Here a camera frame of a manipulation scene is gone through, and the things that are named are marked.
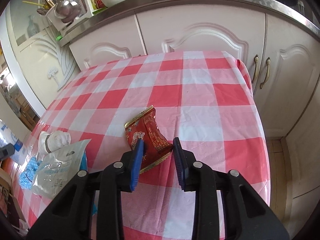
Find small white yogurt bottle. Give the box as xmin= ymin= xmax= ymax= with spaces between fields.
xmin=1 ymin=120 xmax=28 ymax=165

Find blue mesh cloth bundle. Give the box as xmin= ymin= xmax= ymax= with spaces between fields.
xmin=18 ymin=157 xmax=41 ymax=190

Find white cloth bundle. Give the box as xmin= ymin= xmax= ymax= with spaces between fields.
xmin=38 ymin=131 xmax=71 ymax=155

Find white wet wipes pack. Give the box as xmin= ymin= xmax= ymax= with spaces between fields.
xmin=31 ymin=139 xmax=90 ymax=199

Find red snack wrapper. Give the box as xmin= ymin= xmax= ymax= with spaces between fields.
xmin=124 ymin=106 xmax=173 ymax=173

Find white kitchen cabinets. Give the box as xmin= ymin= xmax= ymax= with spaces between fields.
xmin=68 ymin=4 xmax=320 ymax=205

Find frosted glass sliding door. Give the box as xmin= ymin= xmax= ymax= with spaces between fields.
xmin=1 ymin=0 xmax=80 ymax=116

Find steel ladle bowl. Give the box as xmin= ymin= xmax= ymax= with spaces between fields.
xmin=54 ymin=0 xmax=81 ymax=23

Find white dish rack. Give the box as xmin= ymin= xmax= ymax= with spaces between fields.
xmin=37 ymin=0 xmax=95 ymax=36

